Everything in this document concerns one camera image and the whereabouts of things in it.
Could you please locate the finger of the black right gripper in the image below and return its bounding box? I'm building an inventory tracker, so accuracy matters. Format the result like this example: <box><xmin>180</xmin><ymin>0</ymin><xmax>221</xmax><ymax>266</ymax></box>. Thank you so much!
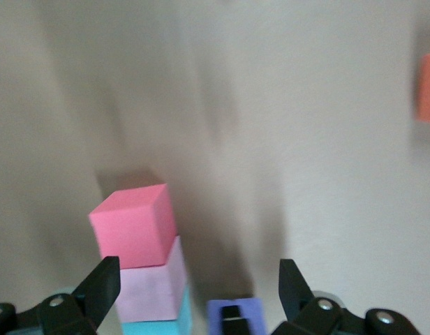
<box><xmin>218</xmin><ymin>304</ymin><xmax>253</xmax><ymax>335</ymax></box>

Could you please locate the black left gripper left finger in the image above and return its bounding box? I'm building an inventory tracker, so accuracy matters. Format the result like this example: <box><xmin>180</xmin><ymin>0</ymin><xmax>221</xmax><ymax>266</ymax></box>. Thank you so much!
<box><xmin>36</xmin><ymin>255</ymin><xmax>122</xmax><ymax>335</ymax></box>

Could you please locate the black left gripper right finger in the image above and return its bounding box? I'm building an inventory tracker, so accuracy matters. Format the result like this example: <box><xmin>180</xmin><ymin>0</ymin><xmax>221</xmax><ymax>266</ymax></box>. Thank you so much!
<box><xmin>272</xmin><ymin>258</ymin><xmax>345</xmax><ymax>335</ymax></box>

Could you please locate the purple foam cube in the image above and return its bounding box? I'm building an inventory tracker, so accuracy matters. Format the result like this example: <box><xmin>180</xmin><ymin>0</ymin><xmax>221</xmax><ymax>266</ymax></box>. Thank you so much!
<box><xmin>206</xmin><ymin>297</ymin><xmax>268</xmax><ymax>335</ymax></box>

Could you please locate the pink foam cube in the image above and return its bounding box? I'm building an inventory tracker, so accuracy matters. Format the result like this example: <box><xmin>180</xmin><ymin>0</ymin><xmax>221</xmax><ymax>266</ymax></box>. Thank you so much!
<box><xmin>113</xmin><ymin>235</ymin><xmax>188</xmax><ymax>324</ymax></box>

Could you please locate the blue foam cube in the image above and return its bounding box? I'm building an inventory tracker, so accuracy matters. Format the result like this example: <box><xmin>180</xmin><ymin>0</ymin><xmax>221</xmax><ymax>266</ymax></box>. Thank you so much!
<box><xmin>121</xmin><ymin>284</ymin><xmax>192</xmax><ymax>335</ymax></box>

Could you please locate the red foam cube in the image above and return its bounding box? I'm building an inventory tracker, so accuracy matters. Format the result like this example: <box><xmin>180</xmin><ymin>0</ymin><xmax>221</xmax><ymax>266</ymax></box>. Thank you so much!
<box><xmin>88</xmin><ymin>183</ymin><xmax>177</xmax><ymax>269</ymax></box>

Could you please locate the orange foam cube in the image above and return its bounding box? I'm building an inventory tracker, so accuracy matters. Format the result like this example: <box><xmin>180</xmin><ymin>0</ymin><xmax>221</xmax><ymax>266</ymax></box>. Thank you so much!
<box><xmin>414</xmin><ymin>51</ymin><xmax>430</xmax><ymax>124</ymax></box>

